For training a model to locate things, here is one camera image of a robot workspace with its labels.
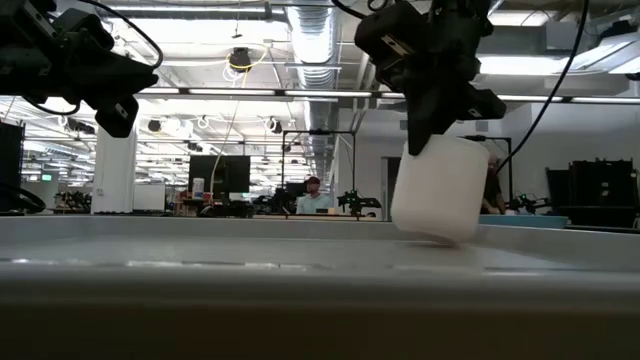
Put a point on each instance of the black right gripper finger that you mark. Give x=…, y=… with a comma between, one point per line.
x=425, y=120

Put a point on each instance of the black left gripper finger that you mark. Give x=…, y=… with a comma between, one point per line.
x=125, y=80

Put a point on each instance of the white ceramic mug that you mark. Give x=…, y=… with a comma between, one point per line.
x=440, y=195

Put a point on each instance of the blue plate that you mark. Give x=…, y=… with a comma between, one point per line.
x=525, y=221

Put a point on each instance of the black background robot arm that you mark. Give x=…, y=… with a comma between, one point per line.
x=357, y=201
x=527, y=202

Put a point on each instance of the grey plastic tray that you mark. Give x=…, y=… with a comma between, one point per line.
x=250, y=280

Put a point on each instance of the grey door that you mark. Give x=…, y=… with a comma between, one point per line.
x=390, y=187

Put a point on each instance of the white pillar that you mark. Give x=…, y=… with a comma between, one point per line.
x=114, y=170

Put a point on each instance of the person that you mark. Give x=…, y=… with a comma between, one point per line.
x=492, y=192
x=314, y=202

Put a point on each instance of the black cabinet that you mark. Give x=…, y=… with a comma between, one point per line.
x=11, y=165

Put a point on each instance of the black ceiling-hung device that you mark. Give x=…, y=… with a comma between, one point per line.
x=240, y=59

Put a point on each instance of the white board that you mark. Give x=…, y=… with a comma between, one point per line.
x=149, y=197

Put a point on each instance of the white wipes canister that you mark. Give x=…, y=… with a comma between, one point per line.
x=198, y=188

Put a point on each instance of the black computer monitor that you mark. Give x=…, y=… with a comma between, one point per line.
x=220, y=172

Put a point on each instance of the long ceiling light strip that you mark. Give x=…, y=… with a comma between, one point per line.
x=280, y=93

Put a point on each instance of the black storage crates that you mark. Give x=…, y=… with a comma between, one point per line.
x=600, y=190

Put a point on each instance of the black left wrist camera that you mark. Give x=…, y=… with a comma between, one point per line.
x=117, y=120

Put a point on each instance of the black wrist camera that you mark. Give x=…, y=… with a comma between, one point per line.
x=482, y=106
x=117, y=120

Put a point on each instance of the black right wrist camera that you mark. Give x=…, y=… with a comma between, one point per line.
x=482, y=106

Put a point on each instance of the black metal frame stand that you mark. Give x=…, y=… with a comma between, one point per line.
x=510, y=165
x=318, y=132

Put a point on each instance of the silver ceiling air duct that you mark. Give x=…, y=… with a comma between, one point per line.
x=314, y=35

